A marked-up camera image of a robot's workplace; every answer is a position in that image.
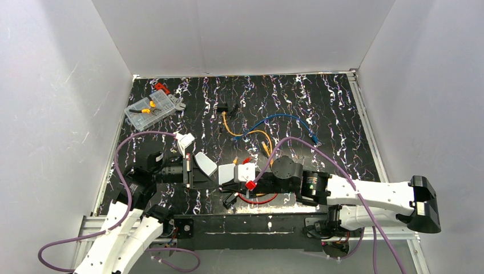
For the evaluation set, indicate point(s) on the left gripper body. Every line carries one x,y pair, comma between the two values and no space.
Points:
189,170

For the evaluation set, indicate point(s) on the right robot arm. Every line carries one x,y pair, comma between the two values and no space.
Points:
351,205

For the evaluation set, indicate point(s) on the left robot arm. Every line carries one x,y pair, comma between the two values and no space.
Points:
130,227

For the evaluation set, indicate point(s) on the yellow handled pliers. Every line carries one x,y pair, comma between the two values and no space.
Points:
151,110

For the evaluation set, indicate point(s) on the clear plastic parts box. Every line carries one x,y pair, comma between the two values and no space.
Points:
142,122

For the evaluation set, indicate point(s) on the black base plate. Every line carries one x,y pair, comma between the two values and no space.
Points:
247,231

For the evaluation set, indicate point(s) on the white network switch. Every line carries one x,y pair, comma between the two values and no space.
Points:
205,164
225,173

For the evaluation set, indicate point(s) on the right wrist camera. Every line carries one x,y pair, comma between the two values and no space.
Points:
245,174

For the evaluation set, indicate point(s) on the grey red adjustable wrench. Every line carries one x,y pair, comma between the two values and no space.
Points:
178,102

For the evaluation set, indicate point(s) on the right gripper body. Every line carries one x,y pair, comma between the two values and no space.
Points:
257,181

